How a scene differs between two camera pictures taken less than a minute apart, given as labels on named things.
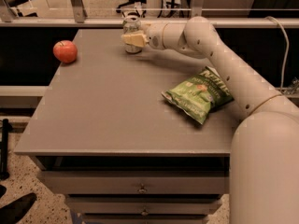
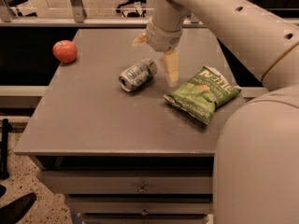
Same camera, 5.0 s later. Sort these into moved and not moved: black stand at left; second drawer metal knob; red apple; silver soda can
Moved: silver soda can
Not moved: red apple; second drawer metal knob; black stand at left
